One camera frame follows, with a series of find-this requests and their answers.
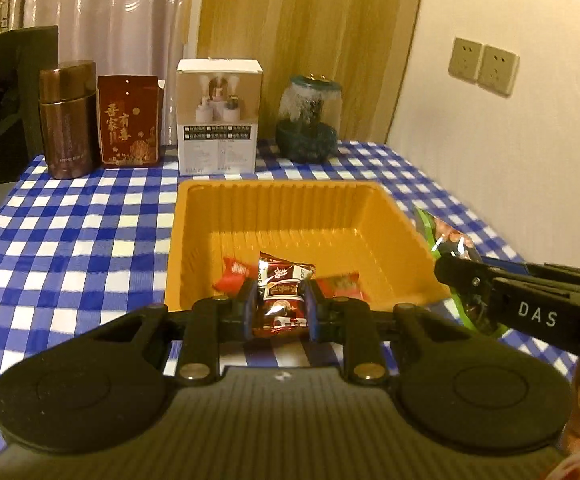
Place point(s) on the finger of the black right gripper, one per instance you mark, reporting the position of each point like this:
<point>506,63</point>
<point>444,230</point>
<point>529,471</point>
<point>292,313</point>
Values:
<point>548,271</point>
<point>543,309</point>

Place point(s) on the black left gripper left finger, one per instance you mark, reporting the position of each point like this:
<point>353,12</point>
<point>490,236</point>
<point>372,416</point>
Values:
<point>109,385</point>

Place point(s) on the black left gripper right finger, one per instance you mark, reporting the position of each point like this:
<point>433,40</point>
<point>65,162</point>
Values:
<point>455,386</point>

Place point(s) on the red kitkat style packet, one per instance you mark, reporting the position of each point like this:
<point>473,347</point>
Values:
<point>342,285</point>

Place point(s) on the red snack packet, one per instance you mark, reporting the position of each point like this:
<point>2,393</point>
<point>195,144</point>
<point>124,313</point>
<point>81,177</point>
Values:
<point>234,275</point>

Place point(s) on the dark red coffee candy packet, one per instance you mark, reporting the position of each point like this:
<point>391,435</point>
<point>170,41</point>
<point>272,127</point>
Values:
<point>281,307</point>

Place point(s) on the blue white checkered tablecloth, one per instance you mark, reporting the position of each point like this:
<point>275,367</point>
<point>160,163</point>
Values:
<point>75,254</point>

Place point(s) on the orange plastic tray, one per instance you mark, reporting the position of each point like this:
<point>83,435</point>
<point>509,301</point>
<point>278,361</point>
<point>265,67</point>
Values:
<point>341,227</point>

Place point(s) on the red chinese gift box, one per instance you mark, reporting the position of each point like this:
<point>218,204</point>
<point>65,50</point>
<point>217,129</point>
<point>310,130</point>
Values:
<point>129,111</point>

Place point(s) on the brown metal tin canister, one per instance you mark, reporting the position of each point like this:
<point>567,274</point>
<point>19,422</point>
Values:
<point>68,115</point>

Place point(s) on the white humidifier product box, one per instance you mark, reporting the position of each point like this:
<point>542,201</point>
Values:
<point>217,115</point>

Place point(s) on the green glass dome jar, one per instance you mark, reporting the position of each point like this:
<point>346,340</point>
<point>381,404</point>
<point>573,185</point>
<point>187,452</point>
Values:
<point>309,118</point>

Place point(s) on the yellow brown curtain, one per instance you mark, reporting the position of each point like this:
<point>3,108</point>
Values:
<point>362,44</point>

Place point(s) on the white sheer curtain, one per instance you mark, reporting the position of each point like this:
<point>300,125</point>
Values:
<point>122,37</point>

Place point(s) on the right wall power socket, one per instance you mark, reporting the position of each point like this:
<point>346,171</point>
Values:
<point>498,70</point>

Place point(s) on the wall power socket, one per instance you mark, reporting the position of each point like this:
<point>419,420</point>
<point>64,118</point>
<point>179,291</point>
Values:
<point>465,60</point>
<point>498,70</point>

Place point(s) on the left wall power socket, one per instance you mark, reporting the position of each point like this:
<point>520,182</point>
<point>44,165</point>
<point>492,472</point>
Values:
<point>465,60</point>

